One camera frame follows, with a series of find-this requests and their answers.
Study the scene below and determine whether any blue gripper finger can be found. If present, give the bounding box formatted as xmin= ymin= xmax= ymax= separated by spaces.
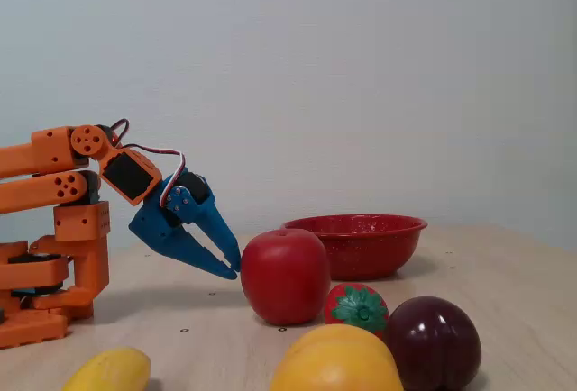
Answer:
xmin=164 ymin=185 xmax=243 ymax=271
xmin=165 ymin=227 xmax=239 ymax=281

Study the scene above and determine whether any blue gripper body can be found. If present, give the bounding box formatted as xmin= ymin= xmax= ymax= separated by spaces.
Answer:
xmin=128 ymin=168 xmax=214 ymax=257

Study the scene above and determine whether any yellow toy banana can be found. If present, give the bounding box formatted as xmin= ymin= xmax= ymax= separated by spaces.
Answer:
xmin=60 ymin=346 xmax=152 ymax=391

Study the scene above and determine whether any red speckled enamel bowl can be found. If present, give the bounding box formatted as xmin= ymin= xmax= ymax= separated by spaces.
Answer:
xmin=279 ymin=214 xmax=429 ymax=282

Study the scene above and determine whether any red toy apple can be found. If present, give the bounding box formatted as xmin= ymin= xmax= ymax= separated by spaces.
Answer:
xmin=240 ymin=228 xmax=332 ymax=326

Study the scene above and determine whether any red toy strawberry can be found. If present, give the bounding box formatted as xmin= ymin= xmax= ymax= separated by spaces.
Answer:
xmin=323 ymin=282 xmax=390 ymax=341

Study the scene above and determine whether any yellow orange toy peach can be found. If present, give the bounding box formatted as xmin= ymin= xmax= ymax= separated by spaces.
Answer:
xmin=269 ymin=323 xmax=405 ymax=391

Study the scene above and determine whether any dark purple toy plum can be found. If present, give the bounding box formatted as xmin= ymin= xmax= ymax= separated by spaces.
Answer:
xmin=381 ymin=295 xmax=483 ymax=391

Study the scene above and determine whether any red white servo cable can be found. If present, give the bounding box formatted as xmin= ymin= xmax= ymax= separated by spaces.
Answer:
xmin=107 ymin=118 xmax=188 ymax=207

